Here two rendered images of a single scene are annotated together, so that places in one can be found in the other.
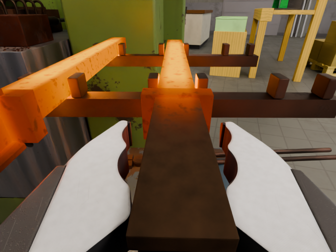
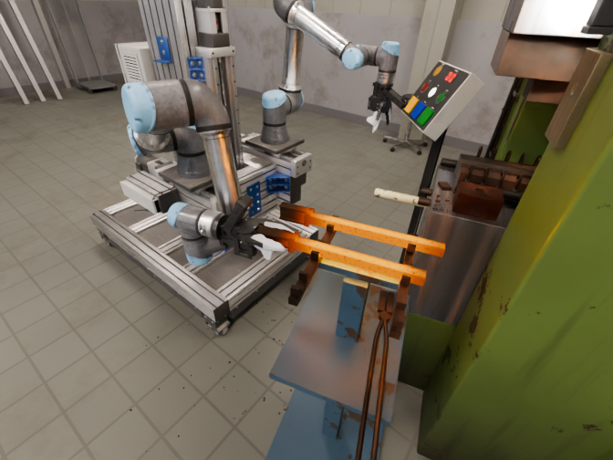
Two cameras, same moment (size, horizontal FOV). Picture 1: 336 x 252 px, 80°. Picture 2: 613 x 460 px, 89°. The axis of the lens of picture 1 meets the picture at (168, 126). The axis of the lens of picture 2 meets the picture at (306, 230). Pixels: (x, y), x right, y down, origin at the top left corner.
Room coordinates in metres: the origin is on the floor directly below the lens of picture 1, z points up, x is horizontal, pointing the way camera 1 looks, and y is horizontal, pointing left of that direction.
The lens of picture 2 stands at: (0.36, -0.57, 1.41)
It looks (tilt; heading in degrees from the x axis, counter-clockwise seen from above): 36 degrees down; 109
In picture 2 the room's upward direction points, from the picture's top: 2 degrees clockwise
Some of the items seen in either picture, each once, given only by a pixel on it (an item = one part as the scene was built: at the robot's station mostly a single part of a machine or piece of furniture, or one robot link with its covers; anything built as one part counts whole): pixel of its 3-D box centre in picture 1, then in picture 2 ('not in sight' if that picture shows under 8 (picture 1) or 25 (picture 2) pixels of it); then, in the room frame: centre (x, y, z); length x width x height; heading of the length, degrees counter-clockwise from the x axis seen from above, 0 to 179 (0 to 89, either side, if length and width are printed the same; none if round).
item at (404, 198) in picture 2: not in sight; (418, 201); (0.43, 0.90, 0.62); 0.44 x 0.05 x 0.05; 178
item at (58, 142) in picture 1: (41, 99); (499, 255); (0.72, 0.49, 0.69); 0.56 x 0.38 x 0.45; 178
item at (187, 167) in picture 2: not in sight; (193, 159); (-0.49, 0.41, 0.87); 0.15 x 0.15 x 0.10
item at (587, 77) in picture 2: not in sight; (575, 99); (0.63, 0.23, 1.27); 0.09 x 0.02 x 0.17; 88
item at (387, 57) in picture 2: not in sight; (389, 57); (0.16, 0.94, 1.23); 0.09 x 0.08 x 0.11; 171
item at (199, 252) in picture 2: not in sight; (202, 244); (-0.18, 0.02, 0.81); 0.11 x 0.08 x 0.11; 52
